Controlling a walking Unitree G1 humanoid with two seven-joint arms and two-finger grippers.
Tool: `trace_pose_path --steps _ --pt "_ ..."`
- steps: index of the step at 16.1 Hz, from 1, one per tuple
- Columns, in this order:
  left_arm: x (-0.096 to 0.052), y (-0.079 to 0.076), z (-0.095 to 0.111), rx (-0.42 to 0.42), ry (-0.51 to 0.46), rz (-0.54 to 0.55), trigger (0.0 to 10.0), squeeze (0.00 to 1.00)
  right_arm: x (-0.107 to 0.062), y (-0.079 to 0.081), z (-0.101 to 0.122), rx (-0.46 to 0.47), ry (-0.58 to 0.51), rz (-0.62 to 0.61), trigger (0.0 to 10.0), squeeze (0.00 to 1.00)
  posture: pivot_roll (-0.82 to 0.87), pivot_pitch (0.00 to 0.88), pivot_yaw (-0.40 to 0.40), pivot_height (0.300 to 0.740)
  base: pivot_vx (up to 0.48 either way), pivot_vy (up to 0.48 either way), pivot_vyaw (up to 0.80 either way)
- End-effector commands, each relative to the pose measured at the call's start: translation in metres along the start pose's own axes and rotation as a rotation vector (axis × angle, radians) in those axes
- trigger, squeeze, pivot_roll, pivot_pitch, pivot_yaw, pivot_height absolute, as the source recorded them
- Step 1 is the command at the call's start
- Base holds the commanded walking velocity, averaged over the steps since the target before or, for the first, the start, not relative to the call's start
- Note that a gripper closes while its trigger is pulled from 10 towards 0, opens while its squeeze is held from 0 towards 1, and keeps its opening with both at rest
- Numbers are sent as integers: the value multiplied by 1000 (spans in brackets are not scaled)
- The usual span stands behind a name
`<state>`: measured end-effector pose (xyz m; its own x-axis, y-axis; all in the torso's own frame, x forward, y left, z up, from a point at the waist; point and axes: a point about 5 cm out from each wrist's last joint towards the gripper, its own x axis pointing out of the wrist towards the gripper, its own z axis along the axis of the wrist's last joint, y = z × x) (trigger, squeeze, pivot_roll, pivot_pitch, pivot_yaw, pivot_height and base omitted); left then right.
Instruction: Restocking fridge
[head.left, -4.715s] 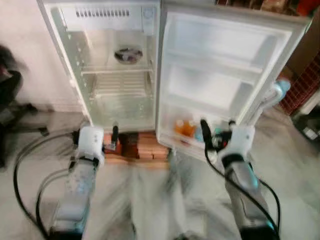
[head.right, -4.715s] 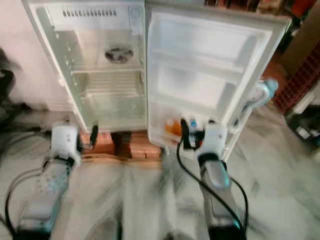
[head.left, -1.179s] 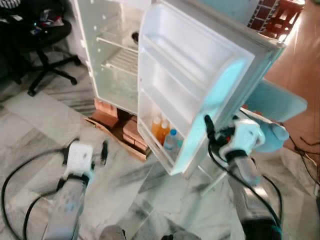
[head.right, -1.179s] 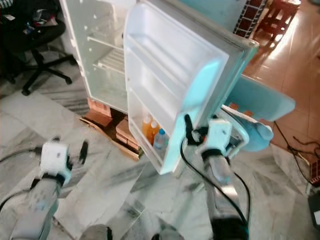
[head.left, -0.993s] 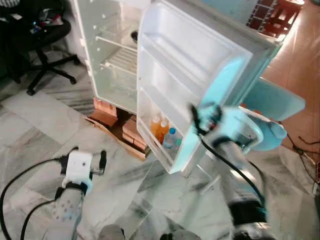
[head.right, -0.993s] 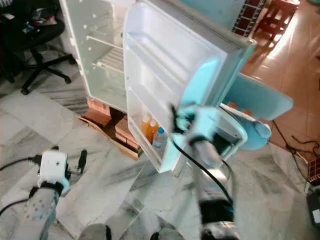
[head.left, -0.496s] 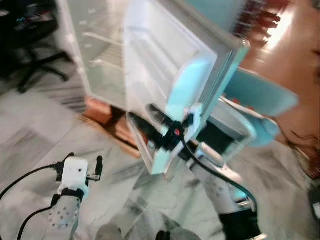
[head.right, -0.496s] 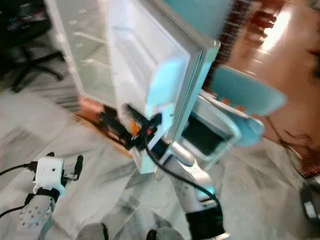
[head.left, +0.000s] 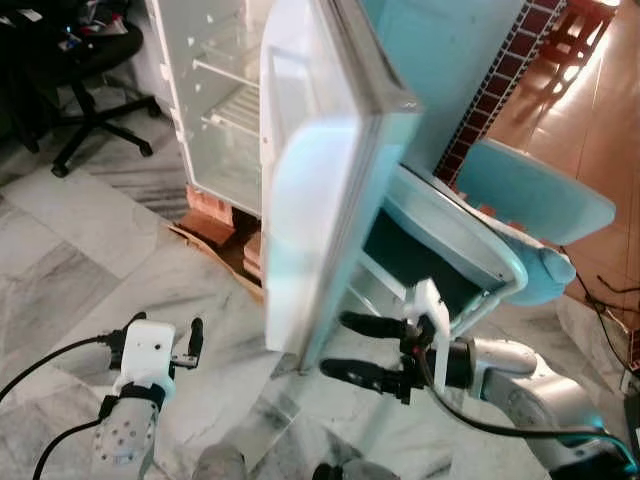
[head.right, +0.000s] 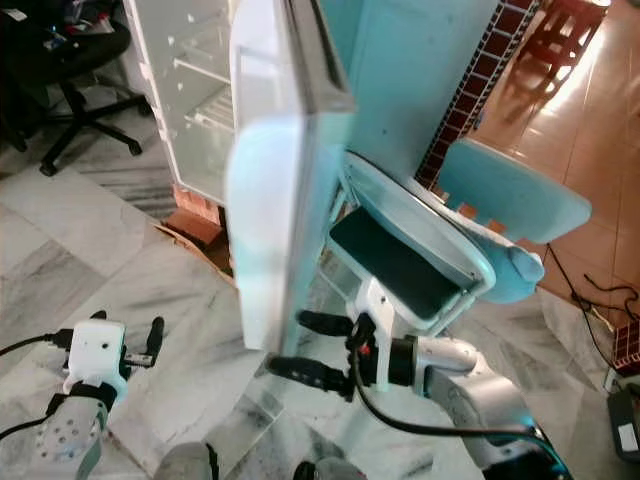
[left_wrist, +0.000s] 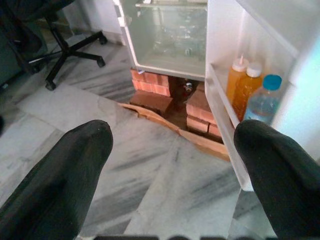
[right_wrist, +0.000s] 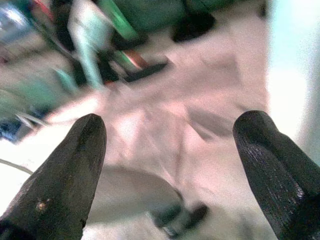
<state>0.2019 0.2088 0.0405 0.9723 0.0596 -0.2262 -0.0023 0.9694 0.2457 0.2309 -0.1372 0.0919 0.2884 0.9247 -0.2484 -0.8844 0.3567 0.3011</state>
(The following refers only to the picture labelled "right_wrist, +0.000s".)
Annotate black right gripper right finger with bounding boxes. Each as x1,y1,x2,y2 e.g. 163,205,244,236
232,110,320,240

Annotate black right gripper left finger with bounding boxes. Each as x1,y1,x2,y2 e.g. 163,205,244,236
0,113,108,240

